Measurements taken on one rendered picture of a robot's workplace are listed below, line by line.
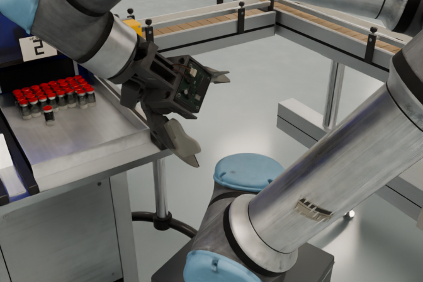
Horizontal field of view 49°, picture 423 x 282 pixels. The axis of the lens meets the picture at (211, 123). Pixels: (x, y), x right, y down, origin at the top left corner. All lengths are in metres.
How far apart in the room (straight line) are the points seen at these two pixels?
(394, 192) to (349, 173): 1.13
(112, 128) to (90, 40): 0.59
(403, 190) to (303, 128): 0.46
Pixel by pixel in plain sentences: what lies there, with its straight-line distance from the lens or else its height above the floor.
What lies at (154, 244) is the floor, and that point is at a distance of 2.07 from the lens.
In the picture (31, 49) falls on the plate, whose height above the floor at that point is 1.02.
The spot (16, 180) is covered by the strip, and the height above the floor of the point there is 0.88.
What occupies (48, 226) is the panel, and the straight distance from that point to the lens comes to 1.56.
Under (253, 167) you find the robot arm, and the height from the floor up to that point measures 1.02.
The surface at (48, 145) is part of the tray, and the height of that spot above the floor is 0.88.
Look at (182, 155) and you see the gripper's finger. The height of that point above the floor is 1.07.
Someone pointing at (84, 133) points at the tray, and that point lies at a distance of 1.13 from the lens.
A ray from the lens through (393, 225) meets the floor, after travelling 2.28.
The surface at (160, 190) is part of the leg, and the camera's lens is 1.87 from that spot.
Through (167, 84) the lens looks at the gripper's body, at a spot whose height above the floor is 1.20.
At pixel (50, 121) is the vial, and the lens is 1.17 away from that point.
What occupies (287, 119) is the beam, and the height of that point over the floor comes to 0.50.
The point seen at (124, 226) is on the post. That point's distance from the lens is 1.68.
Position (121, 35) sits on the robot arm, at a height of 1.26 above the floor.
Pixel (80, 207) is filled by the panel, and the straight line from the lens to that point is 1.55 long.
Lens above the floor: 1.46
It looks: 31 degrees down
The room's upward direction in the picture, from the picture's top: straight up
